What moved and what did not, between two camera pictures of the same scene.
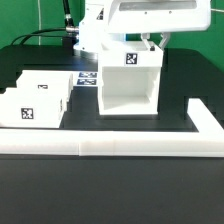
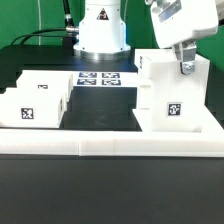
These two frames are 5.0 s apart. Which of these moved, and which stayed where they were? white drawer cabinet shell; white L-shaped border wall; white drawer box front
Moved: white drawer cabinet shell
Stayed: white L-shaped border wall; white drawer box front
